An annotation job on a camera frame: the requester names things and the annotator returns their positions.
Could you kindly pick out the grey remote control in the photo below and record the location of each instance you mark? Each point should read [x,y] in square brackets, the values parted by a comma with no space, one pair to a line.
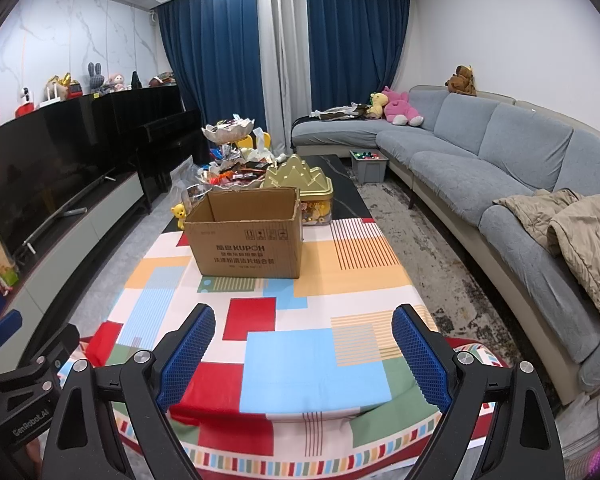
[72,211]

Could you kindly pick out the brown plush toy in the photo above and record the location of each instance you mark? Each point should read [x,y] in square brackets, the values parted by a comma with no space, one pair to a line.
[461,81]

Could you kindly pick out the white security camera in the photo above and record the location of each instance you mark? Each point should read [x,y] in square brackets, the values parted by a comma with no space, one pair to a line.
[26,95]

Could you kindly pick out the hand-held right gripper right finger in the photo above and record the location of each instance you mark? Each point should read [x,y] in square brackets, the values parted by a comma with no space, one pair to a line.
[420,355]

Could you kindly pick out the blue curtain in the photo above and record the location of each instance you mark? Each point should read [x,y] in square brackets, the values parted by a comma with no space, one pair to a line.
[355,45]
[215,60]

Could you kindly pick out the heap of wrapped sweets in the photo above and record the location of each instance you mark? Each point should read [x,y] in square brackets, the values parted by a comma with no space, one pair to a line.
[230,124]

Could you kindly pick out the clear jar of brown nuts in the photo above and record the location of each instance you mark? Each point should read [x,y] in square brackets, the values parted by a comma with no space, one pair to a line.
[199,197]

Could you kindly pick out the black metronome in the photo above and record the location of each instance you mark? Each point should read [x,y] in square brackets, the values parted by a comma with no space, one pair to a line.
[135,80]

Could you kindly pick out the white sheer curtain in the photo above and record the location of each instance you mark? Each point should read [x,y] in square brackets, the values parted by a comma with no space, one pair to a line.
[282,60]

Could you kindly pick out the tiered white snack stand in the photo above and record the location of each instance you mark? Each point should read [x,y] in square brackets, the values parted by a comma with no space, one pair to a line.
[230,132]

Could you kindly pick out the colourful checked tablecloth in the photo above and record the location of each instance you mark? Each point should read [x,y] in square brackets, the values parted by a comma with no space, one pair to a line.
[290,350]

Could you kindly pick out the clear bag of peanuts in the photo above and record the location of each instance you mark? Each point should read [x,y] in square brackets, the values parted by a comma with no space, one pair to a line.
[187,180]

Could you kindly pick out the grey television cabinet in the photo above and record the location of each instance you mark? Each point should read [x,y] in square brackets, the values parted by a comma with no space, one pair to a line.
[85,230]

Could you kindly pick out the grey sofa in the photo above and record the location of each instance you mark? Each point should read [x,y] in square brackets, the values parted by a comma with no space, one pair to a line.
[480,170]

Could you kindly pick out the black upright piano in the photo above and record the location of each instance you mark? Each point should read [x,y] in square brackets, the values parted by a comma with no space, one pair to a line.
[145,125]

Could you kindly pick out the white router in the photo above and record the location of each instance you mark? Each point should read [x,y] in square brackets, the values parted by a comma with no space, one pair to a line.
[50,96]

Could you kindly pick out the pile of assorted snack packets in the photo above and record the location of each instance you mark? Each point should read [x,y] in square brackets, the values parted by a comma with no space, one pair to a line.
[230,176]

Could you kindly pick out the yellow plush toy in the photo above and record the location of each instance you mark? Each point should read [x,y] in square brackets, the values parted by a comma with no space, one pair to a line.
[376,105]

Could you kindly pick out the grey patterned rug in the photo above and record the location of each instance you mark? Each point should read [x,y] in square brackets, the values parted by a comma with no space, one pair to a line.
[430,260]

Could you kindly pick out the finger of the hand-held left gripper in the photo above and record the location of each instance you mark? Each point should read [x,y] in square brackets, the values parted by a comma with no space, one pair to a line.
[55,350]
[4,329]

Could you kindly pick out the brown cardboard box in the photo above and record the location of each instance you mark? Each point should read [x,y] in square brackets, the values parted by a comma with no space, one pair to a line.
[245,240]

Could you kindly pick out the beige jacket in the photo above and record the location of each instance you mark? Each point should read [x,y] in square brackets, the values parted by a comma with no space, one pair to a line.
[575,240]

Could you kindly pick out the yellow chair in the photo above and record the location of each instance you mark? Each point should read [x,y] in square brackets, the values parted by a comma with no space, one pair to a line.
[263,140]
[245,141]

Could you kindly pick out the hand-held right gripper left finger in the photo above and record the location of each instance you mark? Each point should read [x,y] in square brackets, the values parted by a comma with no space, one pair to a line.
[190,355]

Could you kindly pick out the pink plush toy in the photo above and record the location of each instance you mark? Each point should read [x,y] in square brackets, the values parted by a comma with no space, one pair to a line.
[402,107]

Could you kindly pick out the black television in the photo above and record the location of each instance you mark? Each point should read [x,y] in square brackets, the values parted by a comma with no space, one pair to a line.
[45,170]

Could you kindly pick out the pink doll plush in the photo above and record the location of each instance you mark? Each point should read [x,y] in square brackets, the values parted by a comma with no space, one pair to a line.
[115,82]

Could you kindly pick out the yellow bear toy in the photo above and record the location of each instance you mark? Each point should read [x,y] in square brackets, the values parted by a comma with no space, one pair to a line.
[179,215]

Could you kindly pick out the gold mountain-lid tin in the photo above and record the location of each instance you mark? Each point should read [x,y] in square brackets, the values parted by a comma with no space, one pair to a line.
[297,177]

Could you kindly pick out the patterned cloth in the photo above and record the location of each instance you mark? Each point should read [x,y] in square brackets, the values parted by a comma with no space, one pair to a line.
[340,112]

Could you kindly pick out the grey storage bin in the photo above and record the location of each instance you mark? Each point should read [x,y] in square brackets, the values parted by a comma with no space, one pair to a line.
[369,169]

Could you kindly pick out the grey rabbit plush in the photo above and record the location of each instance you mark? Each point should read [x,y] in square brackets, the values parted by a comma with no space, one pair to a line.
[96,79]

